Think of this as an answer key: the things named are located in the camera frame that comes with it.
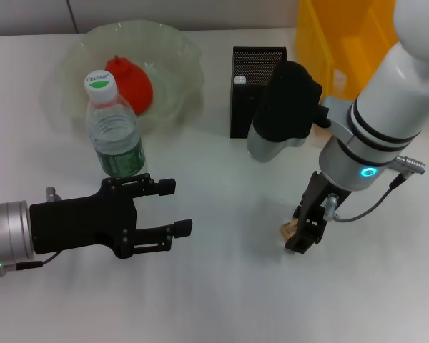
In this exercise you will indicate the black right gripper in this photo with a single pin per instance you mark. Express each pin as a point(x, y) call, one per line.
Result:
point(320, 196)

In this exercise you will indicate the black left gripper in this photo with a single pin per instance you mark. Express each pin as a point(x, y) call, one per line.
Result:
point(82, 225)

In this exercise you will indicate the tan eraser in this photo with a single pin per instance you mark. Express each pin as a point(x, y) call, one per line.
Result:
point(289, 230)

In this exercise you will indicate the clear green-label water bottle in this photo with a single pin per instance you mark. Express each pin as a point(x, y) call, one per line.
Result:
point(111, 139)

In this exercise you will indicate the red-orange fruit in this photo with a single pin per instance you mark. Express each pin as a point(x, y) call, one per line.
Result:
point(136, 89)

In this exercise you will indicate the green utility knife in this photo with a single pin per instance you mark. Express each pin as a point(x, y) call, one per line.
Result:
point(240, 80)

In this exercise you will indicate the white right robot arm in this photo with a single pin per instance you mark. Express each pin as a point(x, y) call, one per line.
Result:
point(397, 89)

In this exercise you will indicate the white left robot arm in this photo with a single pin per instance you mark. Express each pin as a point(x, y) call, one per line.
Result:
point(7, 232)

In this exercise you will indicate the black mesh pen holder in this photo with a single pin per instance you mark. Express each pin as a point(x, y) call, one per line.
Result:
point(243, 118)

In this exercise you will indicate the clear glass fruit plate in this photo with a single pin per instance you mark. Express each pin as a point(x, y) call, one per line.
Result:
point(171, 60)

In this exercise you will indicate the yellow plastic bin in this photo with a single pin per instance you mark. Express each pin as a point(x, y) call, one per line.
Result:
point(314, 46)

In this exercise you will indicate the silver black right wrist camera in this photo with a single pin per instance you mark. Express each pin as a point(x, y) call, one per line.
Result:
point(286, 103)

